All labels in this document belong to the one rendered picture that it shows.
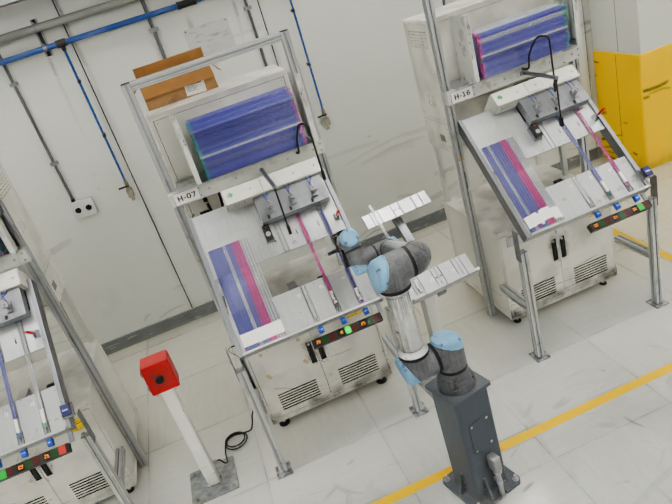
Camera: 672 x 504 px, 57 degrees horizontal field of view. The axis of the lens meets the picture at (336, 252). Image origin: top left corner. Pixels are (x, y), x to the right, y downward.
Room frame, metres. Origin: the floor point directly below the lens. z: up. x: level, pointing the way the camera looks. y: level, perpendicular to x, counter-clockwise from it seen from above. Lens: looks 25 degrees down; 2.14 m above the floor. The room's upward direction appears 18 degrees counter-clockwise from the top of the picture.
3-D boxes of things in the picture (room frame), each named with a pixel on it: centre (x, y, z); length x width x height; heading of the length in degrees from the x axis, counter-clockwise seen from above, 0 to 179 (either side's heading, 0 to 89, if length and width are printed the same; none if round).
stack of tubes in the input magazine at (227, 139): (2.88, 0.23, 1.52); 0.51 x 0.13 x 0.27; 99
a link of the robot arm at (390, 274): (1.88, -0.16, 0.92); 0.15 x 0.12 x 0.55; 104
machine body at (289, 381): (2.99, 0.31, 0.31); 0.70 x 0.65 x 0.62; 99
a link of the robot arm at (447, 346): (1.91, -0.29, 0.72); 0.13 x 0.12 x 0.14; 104
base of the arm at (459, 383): (1.91, -0.29, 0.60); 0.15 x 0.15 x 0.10
